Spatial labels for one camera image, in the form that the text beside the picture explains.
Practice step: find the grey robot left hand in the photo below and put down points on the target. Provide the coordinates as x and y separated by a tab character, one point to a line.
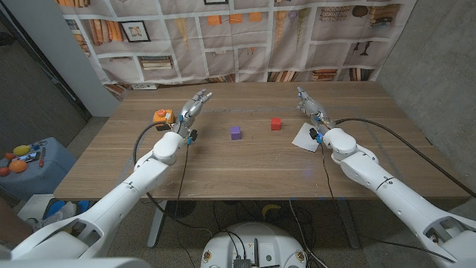
189	111

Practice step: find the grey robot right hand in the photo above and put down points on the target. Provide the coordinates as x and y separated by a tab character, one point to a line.
314	109

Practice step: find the red magnetic block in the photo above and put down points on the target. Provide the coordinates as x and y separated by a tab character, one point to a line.
276	124

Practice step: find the purple magnetic block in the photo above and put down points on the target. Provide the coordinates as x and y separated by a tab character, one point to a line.
235	133

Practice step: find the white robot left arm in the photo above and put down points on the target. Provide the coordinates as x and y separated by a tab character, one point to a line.
122	193

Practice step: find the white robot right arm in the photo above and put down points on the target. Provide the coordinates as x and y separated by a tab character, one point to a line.
390	193

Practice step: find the yellow toy fruit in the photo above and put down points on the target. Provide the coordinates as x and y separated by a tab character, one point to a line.
21	150

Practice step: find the orange toy fruit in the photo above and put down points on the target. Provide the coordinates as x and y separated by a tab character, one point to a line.
18	166

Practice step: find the small red toy fruit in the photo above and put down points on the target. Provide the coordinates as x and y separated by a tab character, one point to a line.
9	156

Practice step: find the dark red toy fruit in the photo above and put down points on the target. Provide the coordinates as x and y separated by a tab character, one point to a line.
3	171

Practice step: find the orange emergency stop box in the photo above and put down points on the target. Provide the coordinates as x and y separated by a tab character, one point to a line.
163	117

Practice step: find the white paper sheet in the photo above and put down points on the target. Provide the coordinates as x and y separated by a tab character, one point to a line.
303	139

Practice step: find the long grey tape strip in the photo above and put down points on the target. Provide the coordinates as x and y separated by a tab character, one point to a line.
260	109

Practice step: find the printed bookshelf backdrop cloth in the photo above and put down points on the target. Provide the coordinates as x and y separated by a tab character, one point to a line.
241	44

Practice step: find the black round floor object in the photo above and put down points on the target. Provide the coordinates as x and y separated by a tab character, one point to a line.
182	209

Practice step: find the yellow banana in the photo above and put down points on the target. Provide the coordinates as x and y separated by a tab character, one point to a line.
270	208

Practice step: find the grey table leg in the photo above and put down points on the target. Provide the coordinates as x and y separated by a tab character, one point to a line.
349	227
156	227

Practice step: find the white robot torso base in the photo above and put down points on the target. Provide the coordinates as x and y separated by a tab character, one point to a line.
267	238

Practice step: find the blue foot pad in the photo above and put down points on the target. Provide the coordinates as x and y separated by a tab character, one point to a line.
83	205
56	207

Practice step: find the white floor board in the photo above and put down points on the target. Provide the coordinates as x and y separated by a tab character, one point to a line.
35	203

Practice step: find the person brown trouser leg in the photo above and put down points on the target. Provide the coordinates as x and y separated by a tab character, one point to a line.
13	227

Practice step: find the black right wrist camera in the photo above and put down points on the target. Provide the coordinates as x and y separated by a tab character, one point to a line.
314	134

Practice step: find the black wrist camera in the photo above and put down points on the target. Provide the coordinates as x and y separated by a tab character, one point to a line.
314	134
192	136

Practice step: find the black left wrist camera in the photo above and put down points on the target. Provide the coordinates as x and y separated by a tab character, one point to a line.
192	136

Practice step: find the white wall outlet strip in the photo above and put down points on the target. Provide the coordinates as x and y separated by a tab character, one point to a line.
145	86

